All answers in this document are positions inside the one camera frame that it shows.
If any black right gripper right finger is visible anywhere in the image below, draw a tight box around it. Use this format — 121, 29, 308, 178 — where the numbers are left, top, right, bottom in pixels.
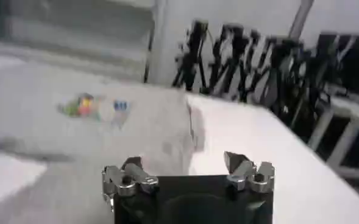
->
223, 150, 275, 194

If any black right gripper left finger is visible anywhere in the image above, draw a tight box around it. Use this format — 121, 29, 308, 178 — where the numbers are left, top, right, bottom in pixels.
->
101, 156, 160, 211

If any white shirt with colourful print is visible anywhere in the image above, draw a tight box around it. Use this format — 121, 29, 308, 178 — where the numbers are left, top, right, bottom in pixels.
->
0, 53, 206, 224

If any black tripod stands cluster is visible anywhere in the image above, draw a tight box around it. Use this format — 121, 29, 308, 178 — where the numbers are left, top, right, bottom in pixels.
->
171, 19, 332, 138

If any white pillar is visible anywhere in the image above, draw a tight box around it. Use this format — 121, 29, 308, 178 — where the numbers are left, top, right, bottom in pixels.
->
147, 0, 180, 88

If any black monitor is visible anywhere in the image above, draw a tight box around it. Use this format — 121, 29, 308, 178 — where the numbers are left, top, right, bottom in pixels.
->
315, 32, 359, 97

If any grey metal pole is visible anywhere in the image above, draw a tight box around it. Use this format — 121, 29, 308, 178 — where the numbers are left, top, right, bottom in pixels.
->
288, 0, 315, 40

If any white frame desk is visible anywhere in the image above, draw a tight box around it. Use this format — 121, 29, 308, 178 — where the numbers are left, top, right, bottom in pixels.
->
307, 91, 359, 183

